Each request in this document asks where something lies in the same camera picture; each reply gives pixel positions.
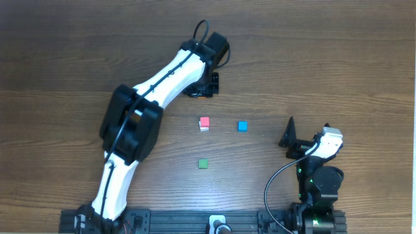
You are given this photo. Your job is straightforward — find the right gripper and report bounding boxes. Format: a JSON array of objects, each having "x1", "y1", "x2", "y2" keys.
[{"x1": 278, "y1": 116, "x2": 332, "y2": 160}]

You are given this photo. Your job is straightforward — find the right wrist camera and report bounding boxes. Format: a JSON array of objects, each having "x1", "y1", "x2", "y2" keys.
[{"x1": 313, "y1": 126, "x2": 344, "y2": 159}]

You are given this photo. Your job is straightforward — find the mounting rail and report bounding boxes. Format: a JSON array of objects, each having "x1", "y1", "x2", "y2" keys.
[{"x1": 59, "y1": 208, "x2": 348, "y2": 234}]

